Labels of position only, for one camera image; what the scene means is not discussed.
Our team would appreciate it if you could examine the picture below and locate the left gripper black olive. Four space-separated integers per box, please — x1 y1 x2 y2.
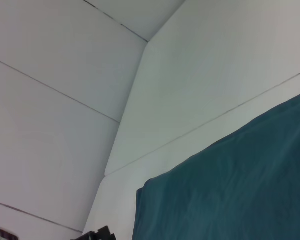
74 225 117 240

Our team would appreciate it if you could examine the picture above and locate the teal blue shirt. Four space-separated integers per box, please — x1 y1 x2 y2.
131 87 300 240

